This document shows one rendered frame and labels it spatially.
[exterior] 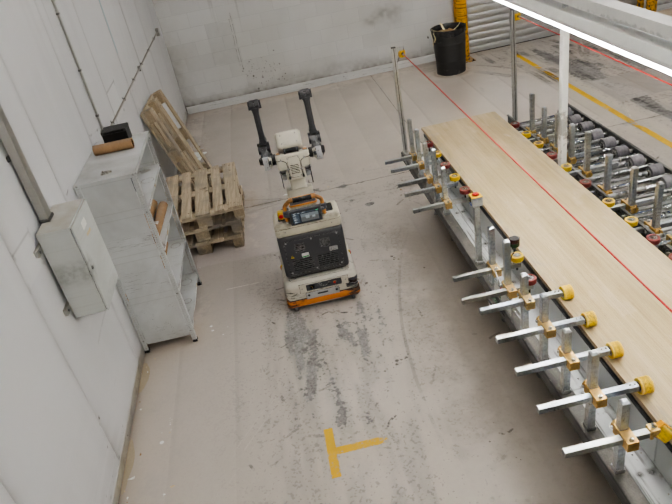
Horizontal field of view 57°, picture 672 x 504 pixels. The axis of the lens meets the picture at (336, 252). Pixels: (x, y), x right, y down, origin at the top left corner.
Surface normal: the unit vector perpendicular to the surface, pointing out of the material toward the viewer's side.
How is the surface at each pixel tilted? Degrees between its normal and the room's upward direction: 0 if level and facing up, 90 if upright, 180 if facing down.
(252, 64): 90
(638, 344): 0
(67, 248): 90
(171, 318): 90
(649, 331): 0
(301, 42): 90
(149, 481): 0
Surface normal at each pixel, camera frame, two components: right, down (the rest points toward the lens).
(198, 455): -0.17, -0.84
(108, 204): 0.15, 0.50
